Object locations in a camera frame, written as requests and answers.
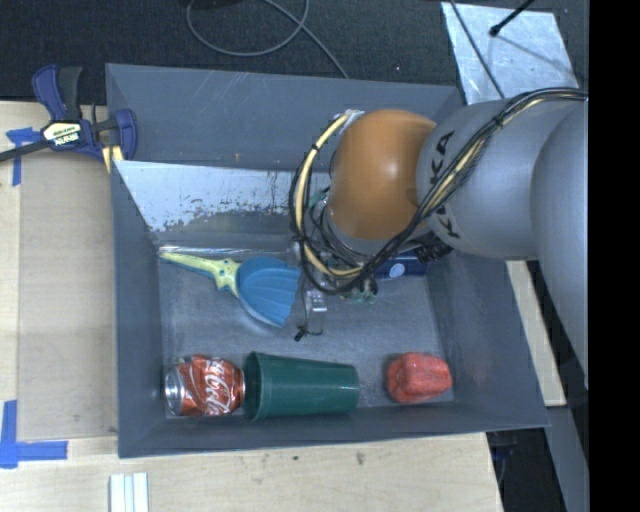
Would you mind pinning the red toy pepper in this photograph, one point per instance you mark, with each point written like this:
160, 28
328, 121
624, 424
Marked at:
419, 378

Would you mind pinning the pale grey metal gripper finger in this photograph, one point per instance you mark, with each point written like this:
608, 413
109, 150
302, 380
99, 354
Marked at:
317, 315

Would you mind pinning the blue box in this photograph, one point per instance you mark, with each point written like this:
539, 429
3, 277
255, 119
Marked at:
400, 269

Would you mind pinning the crushed red soda can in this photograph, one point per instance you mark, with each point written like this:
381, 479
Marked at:
205, 386

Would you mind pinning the grey metal bin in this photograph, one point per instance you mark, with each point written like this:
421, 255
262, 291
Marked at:
210, 125

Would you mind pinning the dark green plastic cup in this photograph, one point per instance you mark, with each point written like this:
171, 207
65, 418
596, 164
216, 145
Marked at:
305, 386

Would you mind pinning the blue and yellow toy scoop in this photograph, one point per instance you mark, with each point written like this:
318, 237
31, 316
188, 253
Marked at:
265, 292

